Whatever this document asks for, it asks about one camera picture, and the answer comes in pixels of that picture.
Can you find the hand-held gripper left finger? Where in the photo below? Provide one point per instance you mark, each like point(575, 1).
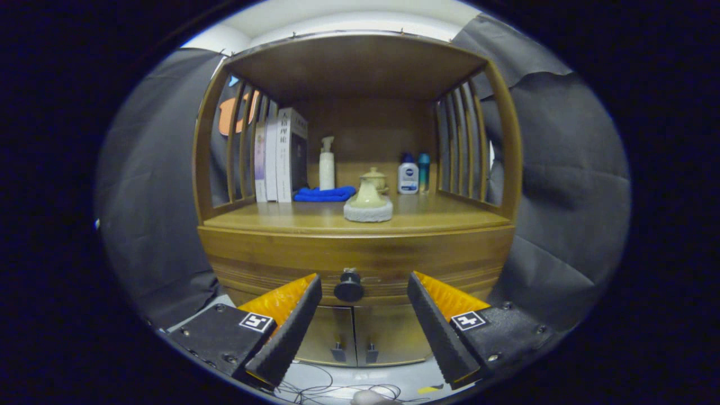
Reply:
point(289, 332)

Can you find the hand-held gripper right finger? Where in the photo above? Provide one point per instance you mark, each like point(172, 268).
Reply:
point(436, 332)

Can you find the black drawer knob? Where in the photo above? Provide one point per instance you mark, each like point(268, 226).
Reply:
point(349, 289)

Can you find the wooden drawer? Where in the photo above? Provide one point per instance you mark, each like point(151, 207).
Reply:
point(270, 253)

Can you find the wooden cabinet door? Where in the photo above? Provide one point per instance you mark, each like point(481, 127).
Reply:
point(332, 326)
point(388, 332)

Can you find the wooden countertop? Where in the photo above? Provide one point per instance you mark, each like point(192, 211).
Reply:
point(439, 216)

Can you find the wooden cabinet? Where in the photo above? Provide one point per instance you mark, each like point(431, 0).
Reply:
point(360, 67)

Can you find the yellow floor tape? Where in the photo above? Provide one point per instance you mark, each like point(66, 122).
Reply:
point(430, 389)

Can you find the blue folded cloth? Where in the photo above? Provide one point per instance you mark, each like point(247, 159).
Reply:
point(320, 194)

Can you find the white lotion bottle blue cap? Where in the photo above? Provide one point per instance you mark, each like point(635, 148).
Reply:
point(408, 177)

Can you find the teal bottle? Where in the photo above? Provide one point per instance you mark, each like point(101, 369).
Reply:
point(423, 171)

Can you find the beige lidded tea cup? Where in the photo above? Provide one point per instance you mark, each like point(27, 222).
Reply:
point(378, 177)

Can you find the white spray bottle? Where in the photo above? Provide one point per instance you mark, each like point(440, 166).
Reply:
point(327, 169)

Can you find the pale purple spine book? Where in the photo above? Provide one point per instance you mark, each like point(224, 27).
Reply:
point(260, 163)

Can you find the thin white book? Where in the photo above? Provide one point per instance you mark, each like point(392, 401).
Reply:
point(271, 160)

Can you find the thick white book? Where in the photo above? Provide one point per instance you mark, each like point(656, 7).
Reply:
point(286, 157)

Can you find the black backdrop cloth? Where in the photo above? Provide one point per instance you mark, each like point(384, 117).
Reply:
point(562, 169)

